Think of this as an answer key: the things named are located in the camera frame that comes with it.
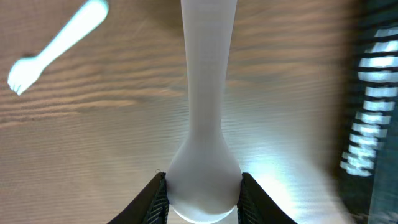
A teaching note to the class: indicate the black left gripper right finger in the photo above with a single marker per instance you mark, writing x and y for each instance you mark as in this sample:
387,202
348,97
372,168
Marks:
255,206

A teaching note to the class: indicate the pale green plastic fork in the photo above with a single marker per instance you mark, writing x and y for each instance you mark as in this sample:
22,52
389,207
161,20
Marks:
27,70

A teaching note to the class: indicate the white plastic fork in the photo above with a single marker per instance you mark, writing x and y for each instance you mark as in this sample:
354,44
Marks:
204,178

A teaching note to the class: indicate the dark green plastic basket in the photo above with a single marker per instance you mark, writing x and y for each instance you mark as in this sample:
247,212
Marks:
367,169

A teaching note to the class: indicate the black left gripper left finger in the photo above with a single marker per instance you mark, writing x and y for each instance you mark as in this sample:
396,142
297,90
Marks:
150,206

